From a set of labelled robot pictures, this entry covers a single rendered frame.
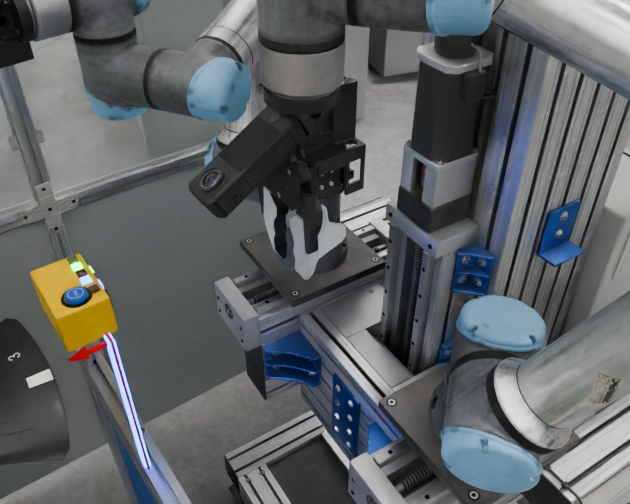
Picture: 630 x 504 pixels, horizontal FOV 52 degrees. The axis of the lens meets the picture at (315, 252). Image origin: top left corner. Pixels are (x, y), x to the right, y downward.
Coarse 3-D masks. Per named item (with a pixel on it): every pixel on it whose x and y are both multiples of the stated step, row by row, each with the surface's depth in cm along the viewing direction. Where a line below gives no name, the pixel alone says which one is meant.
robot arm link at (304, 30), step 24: (264, 0) 51; (288, 0) 50; (312, 0) 50; (336, 0) 49; (264, 24) 53; (288, 24) 51; (312, 24) 51; (336, 24) 53; (288, 48) 53; (312, 48) 53
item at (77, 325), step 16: (80, 256) 127; (32, 272) 123; (48, 272) 123; (64, 272) 123; (48, 288) 120; (64, 288) 120; (48, 304) 116; (64, 304) 116; (80, 304) 116; (96, 304) 117; (64, 320) 115; (80, 320) 117; (96, 320) 119; (112, 320) 121; (64, 336) 116; (80, 336) 119; (96, 336) 121
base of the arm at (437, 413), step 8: (440, 384) 100; (440, 392) 98; (432, 400) 101; (440, 400) 97; (432, 408) 100; (440, 408) 97; (432, 416) 99; (440, 416) 97; (432, 424) 99; (440, 424) 97; (440, 432) 97
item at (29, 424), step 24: (0, 336) 92; (24, 336) 92; (0, 360) 89; (24, 360) 90; (0, 384) 87; (24, 384) 88; (48, 384) 88; (0, 408) 85; (24, 408) 86; (48, 408) 86; (0, 432) 83; (24, 432) 84; (48, 432) 85; (0, 456) 82; (24, 456) 82; (48, 456) 84
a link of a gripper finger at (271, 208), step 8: (264, 192) 68; (264, 200) 68; (272, 200) 67; (280, 200) 67; (264, 208) 69; (272, 208) 67; (280, 208) 67; (288, 208) 68; (264, 216) 70; (272, 216) 68; (280, 216) 68; (288, 216) 70; (272, 224) 69; (280, 224) 69; (288, 224) 71; (272, 232) 70; (280, 232) 70; (272, 240) 70; (280, 240) 71; (280, 248) 71; (280, 256) 72
